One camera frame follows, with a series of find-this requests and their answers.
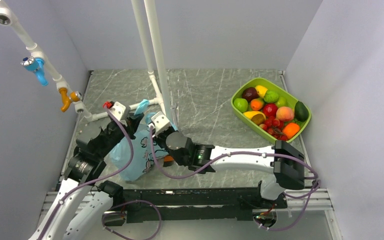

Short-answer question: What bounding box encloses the red fake apple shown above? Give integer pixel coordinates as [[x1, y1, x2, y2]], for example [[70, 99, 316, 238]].
[[262, 103, 278, 118]]

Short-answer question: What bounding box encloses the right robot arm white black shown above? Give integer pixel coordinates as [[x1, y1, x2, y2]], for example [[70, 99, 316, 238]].
[[149, 127, 307, 208]]

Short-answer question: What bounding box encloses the white pipe with taps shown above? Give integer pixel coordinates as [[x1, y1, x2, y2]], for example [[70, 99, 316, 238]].
[[0, 0, 85, 114]]

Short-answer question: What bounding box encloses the light blue plastic bag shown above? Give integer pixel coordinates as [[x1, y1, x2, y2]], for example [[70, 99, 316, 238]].
[[109, 112, 156, 182]]

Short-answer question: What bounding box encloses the orange fake tangerine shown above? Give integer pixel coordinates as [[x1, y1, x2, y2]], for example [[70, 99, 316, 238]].
[[282, 122, 301, 140]]

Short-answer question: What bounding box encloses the yellow fake mango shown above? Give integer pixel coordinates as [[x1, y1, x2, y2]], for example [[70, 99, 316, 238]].
[[243, 111, 267, 126]]

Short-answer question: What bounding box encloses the black orange hex key set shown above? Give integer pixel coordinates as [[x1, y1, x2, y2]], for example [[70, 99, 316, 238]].
[[163, 155, 175, 168]]

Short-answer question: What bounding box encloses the white PVC pipe stand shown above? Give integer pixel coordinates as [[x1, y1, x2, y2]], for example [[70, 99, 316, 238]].
[[76, 0, 177, 124]]

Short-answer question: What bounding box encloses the orange tap valve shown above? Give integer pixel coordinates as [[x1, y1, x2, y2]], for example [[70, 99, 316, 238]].
[[58, 87, 83, 113]]

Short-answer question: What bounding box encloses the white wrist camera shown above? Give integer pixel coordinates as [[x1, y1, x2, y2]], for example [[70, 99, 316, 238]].
[[103, 101, 131, 125], [148, 111, 172, 137]]

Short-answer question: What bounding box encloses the blue tap valve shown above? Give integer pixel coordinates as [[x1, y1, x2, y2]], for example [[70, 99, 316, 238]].
[[20, 56, 49, 86]]

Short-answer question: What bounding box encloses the yellow fake lemon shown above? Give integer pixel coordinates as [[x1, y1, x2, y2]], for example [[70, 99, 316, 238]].
[[254, 85, 268, 98]]

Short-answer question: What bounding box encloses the red fake cherry bunch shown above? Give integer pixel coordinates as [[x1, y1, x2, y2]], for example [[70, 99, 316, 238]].
[[259, 117, 289, 141]]

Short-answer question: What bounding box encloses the dark green fake avocado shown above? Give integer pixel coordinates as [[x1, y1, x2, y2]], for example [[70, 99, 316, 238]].
[[294, 101, 310, 122]]

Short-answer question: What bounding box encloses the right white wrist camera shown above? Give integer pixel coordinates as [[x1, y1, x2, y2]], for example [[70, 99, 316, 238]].
[[148, 111, 172, 137]]

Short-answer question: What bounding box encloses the fake peach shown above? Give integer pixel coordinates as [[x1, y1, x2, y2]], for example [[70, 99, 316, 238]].
[[275, 106, 295, 122]]

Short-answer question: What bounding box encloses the dark purple fake plum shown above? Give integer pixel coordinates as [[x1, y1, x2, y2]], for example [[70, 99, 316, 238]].
[[241, 87, 260, 103]]

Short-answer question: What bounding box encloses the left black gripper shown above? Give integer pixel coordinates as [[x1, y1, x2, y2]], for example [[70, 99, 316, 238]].
[[96, 112, 144, 159]]

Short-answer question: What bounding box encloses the bumpy green fake fruit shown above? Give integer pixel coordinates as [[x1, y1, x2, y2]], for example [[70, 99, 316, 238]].
[[263, 90, 280, 103]]

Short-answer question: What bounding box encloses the light green fake lime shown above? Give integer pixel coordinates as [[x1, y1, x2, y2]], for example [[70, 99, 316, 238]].
[[275, 96, 288, 108]]

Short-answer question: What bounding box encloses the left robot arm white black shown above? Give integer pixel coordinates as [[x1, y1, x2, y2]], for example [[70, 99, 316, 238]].
[[31, 113, 144, 240]]

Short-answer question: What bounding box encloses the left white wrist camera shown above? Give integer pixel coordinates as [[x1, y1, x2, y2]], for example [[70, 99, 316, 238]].
[[103, 101, 131, 125]]

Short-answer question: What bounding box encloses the small orange fake fruit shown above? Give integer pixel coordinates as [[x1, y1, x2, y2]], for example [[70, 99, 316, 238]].
[[249, 98, 265, 111]]

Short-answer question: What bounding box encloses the green fake apple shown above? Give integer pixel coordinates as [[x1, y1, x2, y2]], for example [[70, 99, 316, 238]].
[[233, 98, 249, 113]]

